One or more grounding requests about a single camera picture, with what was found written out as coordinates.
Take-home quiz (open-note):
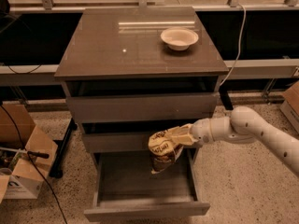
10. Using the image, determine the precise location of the black handled tool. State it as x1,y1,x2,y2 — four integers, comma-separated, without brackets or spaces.
0,147,50,159

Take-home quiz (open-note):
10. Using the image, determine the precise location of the white cable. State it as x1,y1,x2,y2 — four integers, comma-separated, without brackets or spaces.
220,4,247,88

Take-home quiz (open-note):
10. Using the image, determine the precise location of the grey open bottom drawer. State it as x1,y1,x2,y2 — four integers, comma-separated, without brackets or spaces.
84,149,210,222

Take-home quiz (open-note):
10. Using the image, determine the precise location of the grey middle drawer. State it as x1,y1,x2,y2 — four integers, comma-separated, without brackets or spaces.
81,129,207,154

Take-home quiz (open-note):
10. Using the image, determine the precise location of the grey top drawer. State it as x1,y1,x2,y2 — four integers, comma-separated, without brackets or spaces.
66,92,219,123

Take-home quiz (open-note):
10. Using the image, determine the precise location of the black cable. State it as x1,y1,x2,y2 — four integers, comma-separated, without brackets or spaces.
0,105,69,224

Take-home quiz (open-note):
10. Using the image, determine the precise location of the open cardboard box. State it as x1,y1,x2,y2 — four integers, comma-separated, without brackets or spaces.
0,105,58,202

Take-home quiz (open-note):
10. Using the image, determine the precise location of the grey drawer cabinet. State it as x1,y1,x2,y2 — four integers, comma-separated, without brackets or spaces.
53,7,230,170

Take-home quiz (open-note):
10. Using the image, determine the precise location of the black metal stand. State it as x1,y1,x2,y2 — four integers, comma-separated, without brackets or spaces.
50,119,78,178

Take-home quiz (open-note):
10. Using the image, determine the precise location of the white paper bowl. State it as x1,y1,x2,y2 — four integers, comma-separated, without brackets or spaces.
161,27,199,51

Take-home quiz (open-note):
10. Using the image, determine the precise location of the brown and yellow chip bag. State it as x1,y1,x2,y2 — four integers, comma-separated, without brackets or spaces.
148,127,183,175

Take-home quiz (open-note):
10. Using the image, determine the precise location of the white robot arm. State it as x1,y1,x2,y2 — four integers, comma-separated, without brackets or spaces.
166,106,299,176

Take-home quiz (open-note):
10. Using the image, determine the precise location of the cardboard box at right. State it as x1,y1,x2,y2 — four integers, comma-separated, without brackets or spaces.
280,81,299,133

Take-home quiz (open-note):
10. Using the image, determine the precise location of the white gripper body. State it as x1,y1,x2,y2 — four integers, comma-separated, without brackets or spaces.
191,119,214,146

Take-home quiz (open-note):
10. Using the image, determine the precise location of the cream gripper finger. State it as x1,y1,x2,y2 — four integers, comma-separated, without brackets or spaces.
171,134,197,146
165,123,192,136

